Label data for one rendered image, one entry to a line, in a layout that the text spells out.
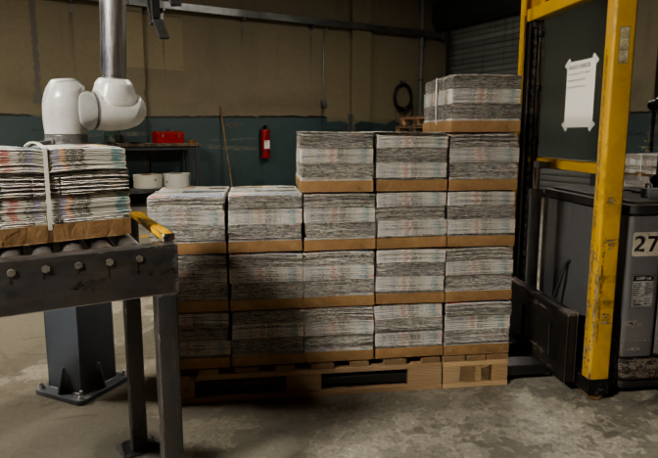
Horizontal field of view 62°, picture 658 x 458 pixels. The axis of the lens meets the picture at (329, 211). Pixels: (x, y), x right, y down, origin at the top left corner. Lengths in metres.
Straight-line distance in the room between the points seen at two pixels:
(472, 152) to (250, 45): 7.42
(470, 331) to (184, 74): 7.28
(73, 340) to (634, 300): 2.24
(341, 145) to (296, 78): 7.57
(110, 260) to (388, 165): 1.18
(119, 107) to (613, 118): 1.91
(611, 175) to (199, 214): 1.56
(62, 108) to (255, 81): 7.18
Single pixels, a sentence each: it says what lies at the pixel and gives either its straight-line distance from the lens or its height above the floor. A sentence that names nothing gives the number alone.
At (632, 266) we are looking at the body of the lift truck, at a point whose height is 0.54.
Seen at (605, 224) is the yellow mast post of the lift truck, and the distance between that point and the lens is 2.33.
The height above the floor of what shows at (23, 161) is 1.00.
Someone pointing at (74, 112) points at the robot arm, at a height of 1.14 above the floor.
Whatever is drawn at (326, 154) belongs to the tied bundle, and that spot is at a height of 0.98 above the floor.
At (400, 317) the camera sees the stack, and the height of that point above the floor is 0.32.
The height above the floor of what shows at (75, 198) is 0.91.
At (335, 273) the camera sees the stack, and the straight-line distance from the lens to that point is 2.18.
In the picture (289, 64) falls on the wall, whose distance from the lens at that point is 9.65.
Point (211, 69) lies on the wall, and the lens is 9.13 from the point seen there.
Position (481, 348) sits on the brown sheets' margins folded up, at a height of 0.17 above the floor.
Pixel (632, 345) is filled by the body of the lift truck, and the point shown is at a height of 0.21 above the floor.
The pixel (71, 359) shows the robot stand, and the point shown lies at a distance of 2.49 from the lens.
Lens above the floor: 1.07
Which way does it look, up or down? 8 degrees down
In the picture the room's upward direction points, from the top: straight up
